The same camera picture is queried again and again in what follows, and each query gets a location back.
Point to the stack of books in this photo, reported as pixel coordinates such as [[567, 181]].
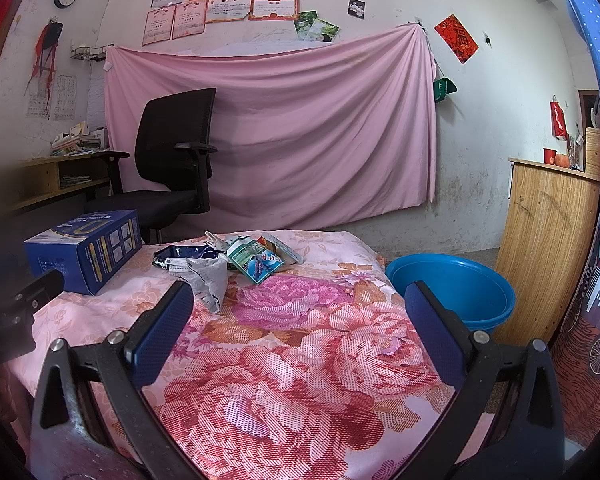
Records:
[[80, 139]]

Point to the pink hanging sheet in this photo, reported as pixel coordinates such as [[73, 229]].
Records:
[[304, 139]]

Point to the blue cardboard box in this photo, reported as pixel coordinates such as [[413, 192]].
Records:
[[87, 250]]

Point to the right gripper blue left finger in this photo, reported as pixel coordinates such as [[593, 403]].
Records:
[[153, 335]]

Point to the red diamond wall paper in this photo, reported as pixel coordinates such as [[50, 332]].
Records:
[[457, 37]]

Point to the wall calendar sheet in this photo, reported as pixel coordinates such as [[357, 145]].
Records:
[[63, 98]]

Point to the wooden cabinet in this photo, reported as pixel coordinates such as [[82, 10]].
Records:
[[551, 218]]

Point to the teal snack packet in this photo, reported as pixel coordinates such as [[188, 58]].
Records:
[[253, 259]]

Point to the dark blue foil wrapper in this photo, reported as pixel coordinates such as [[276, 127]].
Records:
[[162, 257]]

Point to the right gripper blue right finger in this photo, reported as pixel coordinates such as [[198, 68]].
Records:
[[443, 334]]

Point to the green photo prints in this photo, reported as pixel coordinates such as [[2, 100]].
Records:
[[310, 27]]

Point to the green hanging bag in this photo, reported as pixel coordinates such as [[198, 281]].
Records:
[[442, 88]]

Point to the pink floral table cloth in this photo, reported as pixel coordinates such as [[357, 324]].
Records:
[[316, 373]]

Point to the small black wall photo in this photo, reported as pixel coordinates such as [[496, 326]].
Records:
[[356, 8]]

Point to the black office chair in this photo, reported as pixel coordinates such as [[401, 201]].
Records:
[[172, 148]]

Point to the blue plastic basin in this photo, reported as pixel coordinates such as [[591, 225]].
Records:
[[481, 297]]

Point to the red tassel wall decoration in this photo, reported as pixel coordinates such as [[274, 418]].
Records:
[[45, 51]]

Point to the red cup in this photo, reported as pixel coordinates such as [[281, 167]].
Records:
[[549, 156]]

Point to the wooden side desk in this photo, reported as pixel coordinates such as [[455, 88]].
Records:
[[43, 180]]

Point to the red hanging ornament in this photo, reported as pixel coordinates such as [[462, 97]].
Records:
[[557, 115]]

